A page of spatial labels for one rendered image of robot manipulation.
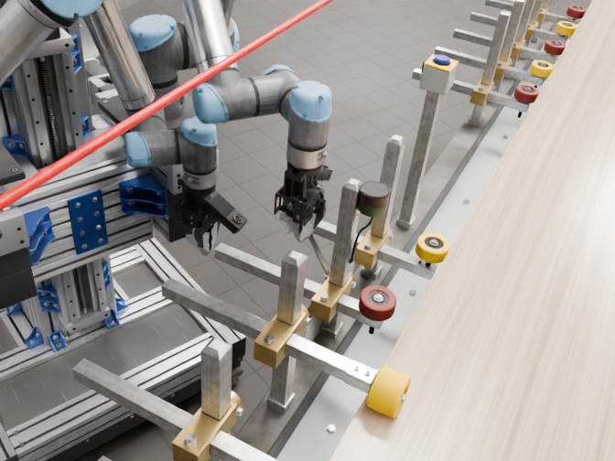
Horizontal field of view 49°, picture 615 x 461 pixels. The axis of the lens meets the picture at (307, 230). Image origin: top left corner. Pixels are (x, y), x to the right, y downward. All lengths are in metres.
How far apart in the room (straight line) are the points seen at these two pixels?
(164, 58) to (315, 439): 0.96
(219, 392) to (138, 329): 1.26
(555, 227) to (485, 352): 0.52
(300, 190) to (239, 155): 2.25
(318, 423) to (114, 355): 0.89
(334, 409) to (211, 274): 1.33
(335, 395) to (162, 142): 0.71
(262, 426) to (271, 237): 1.64
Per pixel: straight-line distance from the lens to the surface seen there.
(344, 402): 1.63
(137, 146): 1.44
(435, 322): 1.45
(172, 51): 1.69
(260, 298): 2.71
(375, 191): 1.35
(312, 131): 1.23
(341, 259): 1.47
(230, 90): 1.25
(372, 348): 1.74
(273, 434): 1.46
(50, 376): 2.25
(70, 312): 2.13
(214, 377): 1.07
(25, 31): 1.31
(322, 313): 1.49
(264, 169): 3.44
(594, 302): 1.64
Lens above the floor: 1.91
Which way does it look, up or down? 39 degrees down
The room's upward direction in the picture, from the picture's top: 6 degrees clockwise
